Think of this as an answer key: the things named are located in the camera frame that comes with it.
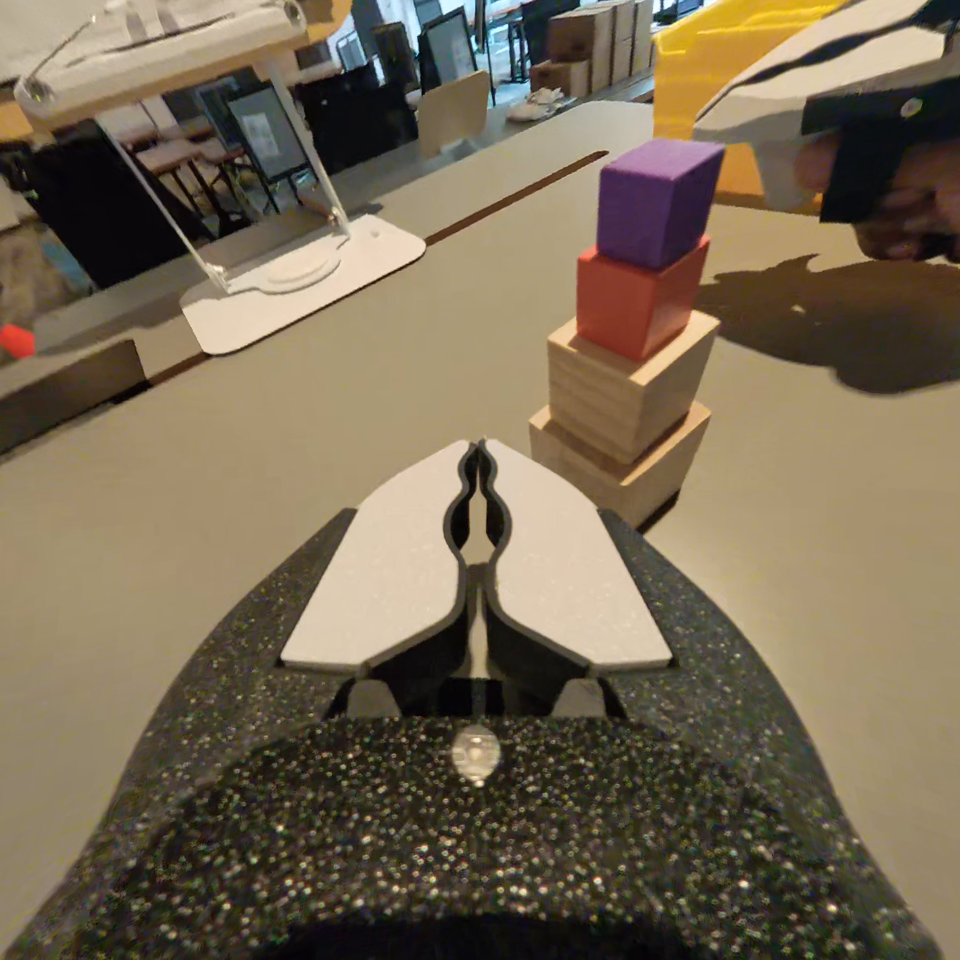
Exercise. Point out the red wooden cube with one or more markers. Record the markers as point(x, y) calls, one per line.
point(630, 307)

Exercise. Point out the large yellow plastic bin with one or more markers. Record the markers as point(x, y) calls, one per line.
point(697, 60)

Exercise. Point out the small wooden board stand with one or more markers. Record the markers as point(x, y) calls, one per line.
point(454, 112)

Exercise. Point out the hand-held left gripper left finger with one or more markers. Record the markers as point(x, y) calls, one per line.
point(382, 577)

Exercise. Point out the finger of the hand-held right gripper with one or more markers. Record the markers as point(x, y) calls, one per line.
point(862, 26)
point(780, 105)

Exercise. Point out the document stand with white base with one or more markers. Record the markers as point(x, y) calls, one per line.
point(360, 255)

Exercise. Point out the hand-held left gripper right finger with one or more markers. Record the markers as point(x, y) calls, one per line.
point(577, 585)

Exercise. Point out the black framed floor sign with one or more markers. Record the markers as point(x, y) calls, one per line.
point(450, 49)
point(266, 131)

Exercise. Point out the medium plain wooden cube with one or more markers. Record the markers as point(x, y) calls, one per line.
point(615, 405)

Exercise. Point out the stack of cardboard boxes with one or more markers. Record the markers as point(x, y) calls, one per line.
point(592, 45)

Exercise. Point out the large plain wooden cube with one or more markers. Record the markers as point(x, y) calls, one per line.
point(637, 484)

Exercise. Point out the person's right hand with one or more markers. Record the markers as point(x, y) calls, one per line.
point(930, 195)

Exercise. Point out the purple wooden cube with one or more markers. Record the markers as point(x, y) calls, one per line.
point(652, 202)

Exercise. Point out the crumpled white tissue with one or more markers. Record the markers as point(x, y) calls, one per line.
point(536, 103)

